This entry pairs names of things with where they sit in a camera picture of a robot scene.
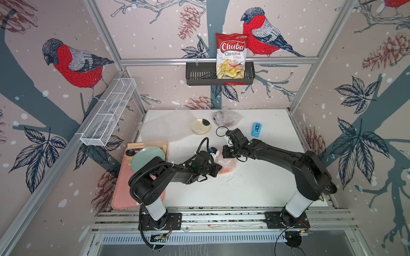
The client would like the clear bubble wrap sheet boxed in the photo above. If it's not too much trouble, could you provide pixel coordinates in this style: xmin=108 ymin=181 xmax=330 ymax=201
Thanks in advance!
xmin=212 ymin=107 xmax=243 ymax=128
xmin=214 ymin=147 xmax=238 ymax=176

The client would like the blue tape dispenser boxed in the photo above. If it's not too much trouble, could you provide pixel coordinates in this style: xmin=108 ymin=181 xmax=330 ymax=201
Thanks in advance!
xmin=252 ymin=122 xmax=262 ymax=138

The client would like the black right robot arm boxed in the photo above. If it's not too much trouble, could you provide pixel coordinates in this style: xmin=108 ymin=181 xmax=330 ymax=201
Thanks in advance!
xmin=223 ymin=128 xmax=337 ymax=227

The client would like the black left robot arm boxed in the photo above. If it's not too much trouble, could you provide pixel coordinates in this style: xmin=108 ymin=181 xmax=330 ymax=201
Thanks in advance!
xmin=128 ymin=137 xmax=223 ymax=230

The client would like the cream plate with dark spot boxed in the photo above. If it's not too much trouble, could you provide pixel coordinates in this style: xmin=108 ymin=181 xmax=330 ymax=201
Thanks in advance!
xmin=190 ymin=118 xmax=211 ymax=135

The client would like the mint green floral plate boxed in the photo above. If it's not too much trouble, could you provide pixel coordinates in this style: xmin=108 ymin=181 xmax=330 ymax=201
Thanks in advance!
xmin=131 ymin=146 xmax=165 ymax=174

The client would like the pink plastic tray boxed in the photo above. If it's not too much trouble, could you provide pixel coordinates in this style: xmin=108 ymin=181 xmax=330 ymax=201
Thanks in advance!
xmin=111 ymin=143 xmax=168 ymax=210

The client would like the Chuba cassava chips bag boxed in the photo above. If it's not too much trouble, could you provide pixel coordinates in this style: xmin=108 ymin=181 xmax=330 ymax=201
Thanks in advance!
xmin=216 ymin=33 xmax=249 ymax=80

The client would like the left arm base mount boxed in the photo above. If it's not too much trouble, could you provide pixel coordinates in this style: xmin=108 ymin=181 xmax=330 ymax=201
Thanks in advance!
xmin=138 ymin=213 xmax=182 ymax=231

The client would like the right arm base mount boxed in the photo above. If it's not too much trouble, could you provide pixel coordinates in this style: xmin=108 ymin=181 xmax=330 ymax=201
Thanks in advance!
xmin=264 ymin=211 xmax=310 ymax=229

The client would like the black wire wall basket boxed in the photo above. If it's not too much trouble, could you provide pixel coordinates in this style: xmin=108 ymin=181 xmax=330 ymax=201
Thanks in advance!
xmin=185 ymin=62 xmax=255 ymax=86

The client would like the white wire mesh shelf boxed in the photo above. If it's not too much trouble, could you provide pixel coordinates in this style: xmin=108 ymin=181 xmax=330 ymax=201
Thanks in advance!
xmin=80 ymin=78 xmax=136 ymax=147

